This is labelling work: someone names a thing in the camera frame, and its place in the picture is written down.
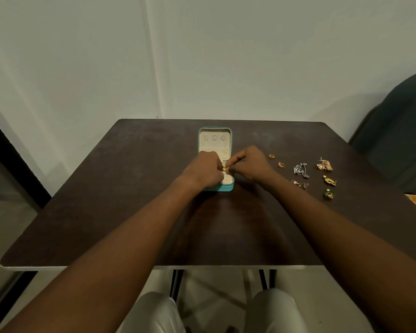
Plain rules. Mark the gold leaf earring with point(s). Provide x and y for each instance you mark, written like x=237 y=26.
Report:
x=325 y=165

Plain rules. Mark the black table legs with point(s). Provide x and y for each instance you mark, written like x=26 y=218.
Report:
x=222 y=286

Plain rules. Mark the teal jewelry box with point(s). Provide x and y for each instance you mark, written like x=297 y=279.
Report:
x=215 y=142

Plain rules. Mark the black door frame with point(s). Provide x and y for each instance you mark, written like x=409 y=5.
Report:
x=14 y=162

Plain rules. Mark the silver flower earring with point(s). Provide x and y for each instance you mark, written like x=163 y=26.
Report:
x=301 y=170

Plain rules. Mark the person's left forearm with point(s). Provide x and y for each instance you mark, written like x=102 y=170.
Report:
x=100 y=260

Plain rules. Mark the person's left fingers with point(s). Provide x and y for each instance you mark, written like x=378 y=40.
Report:
x=217 y=166

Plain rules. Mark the dark green chair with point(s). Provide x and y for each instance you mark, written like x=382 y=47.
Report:
x=398 y=135

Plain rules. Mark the green gold earring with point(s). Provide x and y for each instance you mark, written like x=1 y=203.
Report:
x=328 y=194

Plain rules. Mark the person's legs in white trousers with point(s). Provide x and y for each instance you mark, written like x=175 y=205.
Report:
x=215 y=313

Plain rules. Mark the gold dangle earring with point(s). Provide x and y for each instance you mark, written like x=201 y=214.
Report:
x=300 y=184

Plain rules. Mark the gold pearl earring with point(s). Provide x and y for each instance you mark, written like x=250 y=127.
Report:
x=329 y=180

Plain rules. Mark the person's right forearm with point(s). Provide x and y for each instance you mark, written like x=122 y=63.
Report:
x=346 y=253

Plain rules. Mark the person's left hand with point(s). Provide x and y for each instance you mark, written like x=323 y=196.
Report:
x=202 y=169

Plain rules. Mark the person's right hand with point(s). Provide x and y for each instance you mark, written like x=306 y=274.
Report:
x=253 y=166

